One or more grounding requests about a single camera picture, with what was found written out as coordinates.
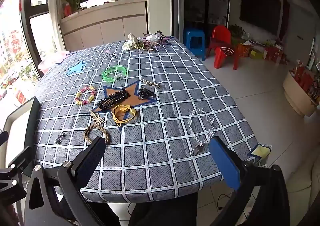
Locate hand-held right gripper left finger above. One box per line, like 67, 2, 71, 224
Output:
24, 136, 107, 226

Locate white cabinet counter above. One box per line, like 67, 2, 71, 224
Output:
59, 0, 148, 52

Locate red plastic chair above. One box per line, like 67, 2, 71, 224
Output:
206, 25, 232, 58

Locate blue plastic stool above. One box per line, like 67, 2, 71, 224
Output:
183, 28, 206, 60

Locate white fabric flower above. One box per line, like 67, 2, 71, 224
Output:
122, 33, 139, 50

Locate black floor cable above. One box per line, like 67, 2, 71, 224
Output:
217, 192, 235, 210

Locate leafy greens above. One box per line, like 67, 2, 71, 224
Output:
229, 24, 247, 38

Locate white tray with dark rim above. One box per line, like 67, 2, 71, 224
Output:
0, 96, 42, 167

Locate beige container of red packets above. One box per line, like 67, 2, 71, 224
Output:
283, 66, 320, 117

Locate black claw clip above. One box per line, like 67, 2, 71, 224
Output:
138, 87, 155, 100

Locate clear crystal bead bracelet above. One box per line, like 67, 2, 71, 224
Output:
187, 108, 215, 157

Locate green translucent bangle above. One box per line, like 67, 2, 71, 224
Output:
102, 65, 127, 82

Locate brown star patch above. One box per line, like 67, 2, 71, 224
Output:
91, 79, 158, 129

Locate black beaded hair clip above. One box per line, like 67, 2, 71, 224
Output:
98, 90, 131, 111

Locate row of gift boxes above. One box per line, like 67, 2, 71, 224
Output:
236, 41, 288, 64

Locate silver hair clip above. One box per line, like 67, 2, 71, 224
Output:
140, 78, 160, 89

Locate blue star patch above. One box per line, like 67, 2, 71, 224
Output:
66, 61, 87, 76

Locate red plastic stool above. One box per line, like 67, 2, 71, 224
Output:
214, 46, 239, 70

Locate pink yellow flower bracelet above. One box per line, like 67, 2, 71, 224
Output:
75, 86, 96, 105

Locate beige strip hair clip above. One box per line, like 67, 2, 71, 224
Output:
89, 109, 105, 125

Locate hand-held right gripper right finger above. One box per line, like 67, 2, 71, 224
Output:
209, 136, 292, 226

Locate dark wall board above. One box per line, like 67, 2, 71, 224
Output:
239, 0, 282, 35

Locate red paper window decal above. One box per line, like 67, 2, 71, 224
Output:
7, 30, 24, 53

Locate grey checked tablecloth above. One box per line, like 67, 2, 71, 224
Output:
34, 35, 273, 204

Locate brown braided bracelet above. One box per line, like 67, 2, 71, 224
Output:
84, 124, 110, 145

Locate small silver charm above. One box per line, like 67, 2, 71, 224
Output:
54, 132, 66, 145

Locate yellow cord bracelet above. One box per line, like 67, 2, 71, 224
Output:
111, 104, 138, 127

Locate pile of hair accessories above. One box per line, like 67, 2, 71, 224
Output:
136, 31, 173, 52

